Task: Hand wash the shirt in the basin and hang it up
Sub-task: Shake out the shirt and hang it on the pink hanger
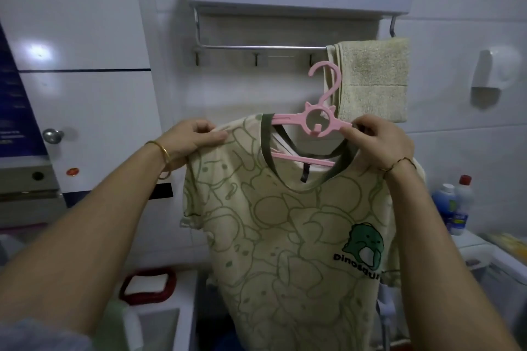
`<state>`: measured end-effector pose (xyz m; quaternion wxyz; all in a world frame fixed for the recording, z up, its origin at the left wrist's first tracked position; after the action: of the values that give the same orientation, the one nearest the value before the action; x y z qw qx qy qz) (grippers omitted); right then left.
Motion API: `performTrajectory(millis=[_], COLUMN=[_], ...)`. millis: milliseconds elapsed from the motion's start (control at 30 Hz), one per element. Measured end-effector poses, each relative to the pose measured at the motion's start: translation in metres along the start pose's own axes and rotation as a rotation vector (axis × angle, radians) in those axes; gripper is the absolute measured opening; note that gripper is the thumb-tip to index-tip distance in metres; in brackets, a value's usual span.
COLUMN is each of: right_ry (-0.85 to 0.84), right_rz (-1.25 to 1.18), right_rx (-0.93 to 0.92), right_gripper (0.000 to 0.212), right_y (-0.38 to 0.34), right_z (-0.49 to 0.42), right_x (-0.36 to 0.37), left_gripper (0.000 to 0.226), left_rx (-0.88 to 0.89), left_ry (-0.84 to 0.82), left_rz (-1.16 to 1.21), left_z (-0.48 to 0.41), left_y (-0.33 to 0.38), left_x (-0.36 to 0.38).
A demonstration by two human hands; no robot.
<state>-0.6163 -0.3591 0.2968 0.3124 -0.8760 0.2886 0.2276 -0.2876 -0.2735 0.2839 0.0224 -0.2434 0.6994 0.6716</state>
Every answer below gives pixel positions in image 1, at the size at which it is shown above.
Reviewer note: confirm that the person's left hand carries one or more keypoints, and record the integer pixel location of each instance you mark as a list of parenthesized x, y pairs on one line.
[(185, 141)]

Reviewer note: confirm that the person's right hand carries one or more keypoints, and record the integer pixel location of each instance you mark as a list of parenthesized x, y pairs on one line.
[(383, 141)]

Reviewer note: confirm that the pink plastic clothes hanger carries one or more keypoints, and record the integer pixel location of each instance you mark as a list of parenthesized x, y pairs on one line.
[(288, 119)]

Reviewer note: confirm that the red soap dish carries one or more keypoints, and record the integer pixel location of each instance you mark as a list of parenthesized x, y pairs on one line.
[(172, 285)]

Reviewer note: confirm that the white soap bar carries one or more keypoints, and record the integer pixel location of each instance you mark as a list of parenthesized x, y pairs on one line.
[(148, 284)]

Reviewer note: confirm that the cream leaf-patterned clothes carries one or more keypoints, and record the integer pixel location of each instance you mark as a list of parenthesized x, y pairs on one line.
[(288, 260)]

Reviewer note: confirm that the light green plastic basin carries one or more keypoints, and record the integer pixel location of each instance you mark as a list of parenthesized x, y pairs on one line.
[(111, 326)]

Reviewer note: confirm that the person's left forearm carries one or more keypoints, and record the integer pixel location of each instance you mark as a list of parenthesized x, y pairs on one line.
[(82, 248)]

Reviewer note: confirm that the person's right forearm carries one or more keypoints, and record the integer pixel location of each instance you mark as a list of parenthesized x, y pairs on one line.
[(440, 272)]

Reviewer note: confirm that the person's grey patterned shirt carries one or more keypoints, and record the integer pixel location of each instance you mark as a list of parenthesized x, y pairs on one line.
[(37, 336)]

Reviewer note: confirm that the gold bangle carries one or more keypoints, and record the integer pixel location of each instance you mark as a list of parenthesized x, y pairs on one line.
[(164, 153)]

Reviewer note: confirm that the beige hanging towel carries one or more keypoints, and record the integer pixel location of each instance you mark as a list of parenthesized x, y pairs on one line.
[(374, 75)]

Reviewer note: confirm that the blue detergent bottle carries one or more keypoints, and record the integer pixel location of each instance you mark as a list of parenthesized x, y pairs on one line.
[(444, 202)]

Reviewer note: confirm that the white bottle red cap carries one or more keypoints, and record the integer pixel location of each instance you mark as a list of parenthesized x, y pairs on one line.
[(462, 206)]

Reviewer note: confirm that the red oval sticker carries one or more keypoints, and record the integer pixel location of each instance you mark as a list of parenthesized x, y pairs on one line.
[(72, 171)]

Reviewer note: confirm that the round metal cabinet knob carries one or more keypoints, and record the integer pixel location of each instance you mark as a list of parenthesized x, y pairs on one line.
[(53, 136)]

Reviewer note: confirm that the white paper dispenser box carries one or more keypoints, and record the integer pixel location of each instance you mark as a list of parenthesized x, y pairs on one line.
[(471, 248)]

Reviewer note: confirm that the blue printed box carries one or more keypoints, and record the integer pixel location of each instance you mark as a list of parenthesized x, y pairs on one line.
[(16, 108)]

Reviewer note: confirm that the white ceramic sink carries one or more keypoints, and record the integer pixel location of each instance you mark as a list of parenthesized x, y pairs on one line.
[(185, 313)]

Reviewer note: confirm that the white washing machine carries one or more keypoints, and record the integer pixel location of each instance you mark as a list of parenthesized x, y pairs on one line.
[(506, 293)]

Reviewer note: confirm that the white wall cabinet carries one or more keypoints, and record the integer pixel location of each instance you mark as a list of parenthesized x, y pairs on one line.
[(90, 116)]

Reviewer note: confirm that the white wall soap dispenser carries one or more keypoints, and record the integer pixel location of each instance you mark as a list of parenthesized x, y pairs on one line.
[(494, 67)]

